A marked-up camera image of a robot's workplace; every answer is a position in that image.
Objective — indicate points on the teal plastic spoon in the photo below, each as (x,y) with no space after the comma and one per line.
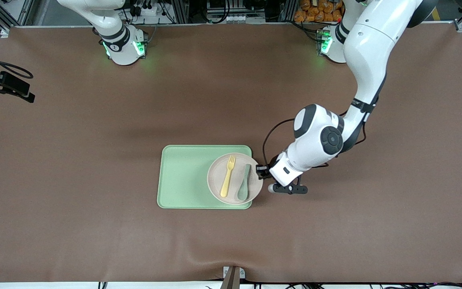
(242,192)

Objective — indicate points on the yellow plastic fork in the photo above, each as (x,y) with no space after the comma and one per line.
(227,180)

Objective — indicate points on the beige round plate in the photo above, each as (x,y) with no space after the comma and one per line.
(215,178)

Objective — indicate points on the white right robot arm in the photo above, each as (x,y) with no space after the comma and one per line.
(122,48)

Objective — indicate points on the light green rectangular tray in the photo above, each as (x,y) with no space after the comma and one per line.
(179,180)

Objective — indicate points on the brown table mat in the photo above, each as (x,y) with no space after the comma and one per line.
(94,160)

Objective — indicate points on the metal table clamp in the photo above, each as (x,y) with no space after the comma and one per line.
(232,277)

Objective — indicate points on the white power strip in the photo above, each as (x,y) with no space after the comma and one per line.
(146,11)

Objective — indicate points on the bag of orange items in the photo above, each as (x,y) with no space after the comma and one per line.
(311,14)

